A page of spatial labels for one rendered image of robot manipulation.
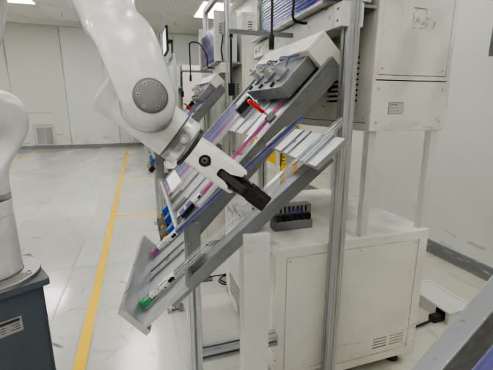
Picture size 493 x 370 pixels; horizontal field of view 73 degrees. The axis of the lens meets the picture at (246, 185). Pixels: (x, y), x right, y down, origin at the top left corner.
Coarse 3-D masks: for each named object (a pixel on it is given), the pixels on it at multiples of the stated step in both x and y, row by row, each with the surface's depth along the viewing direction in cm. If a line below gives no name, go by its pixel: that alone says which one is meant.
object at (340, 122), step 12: (336, 120) 62; (324, 132) 62; (312, 144) 62; (300, 156) 61; (288, 168) 61; (276, 180) 61; (240, 216) 62; (228, 228) 62; (216, 240) 62; (204, 252) 62; (180, 264) 63; (144, 300) 62
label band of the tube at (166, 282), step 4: (172, 272) 62; (168, 276) 62; (172, 276) 62; (164, 280) 62; (168, 280) 62; (172, 280) 62; (160, 284) 62; (164, 284) 62; (168, 284) 62; (156, 288) 62; (160, 288) 62; (164, 288) 62; (152, 292) 62; (156, 292) 62; (160, 292) 62; (152, 296) 62; (156, 296) 62
